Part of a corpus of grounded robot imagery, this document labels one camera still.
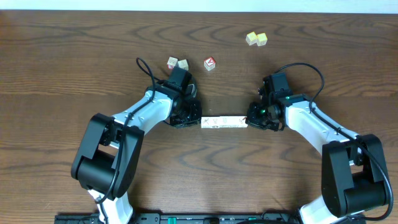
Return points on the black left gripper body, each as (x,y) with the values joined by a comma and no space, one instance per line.
(193,112)

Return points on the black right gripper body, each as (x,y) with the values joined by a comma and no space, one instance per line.
(261,117)

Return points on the white block green 4 side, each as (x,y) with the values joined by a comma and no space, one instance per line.
(206,122)

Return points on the block with blue side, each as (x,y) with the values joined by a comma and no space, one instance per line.
(242,122)

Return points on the white block yellow W side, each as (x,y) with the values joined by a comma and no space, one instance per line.
(215,122)

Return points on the white block green Z side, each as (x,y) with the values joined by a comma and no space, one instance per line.
(233,121)

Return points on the white block red U side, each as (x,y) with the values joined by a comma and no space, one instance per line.
(224,121)

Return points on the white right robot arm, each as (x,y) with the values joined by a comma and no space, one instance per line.
(354,173)

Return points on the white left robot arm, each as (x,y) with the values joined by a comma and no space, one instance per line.
(106,160)

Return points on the white block beside red-bottom block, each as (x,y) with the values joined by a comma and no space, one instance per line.
(183,64)

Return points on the white block red bottom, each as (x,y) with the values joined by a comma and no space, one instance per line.
(172,63)

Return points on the red letter A block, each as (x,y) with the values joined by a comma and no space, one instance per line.
(209,63)

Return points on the yellow block right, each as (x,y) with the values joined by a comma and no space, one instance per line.
(261,39)

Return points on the yellow block left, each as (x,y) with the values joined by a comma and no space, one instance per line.
(251,38)

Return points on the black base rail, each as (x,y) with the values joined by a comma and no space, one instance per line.
(269,216)

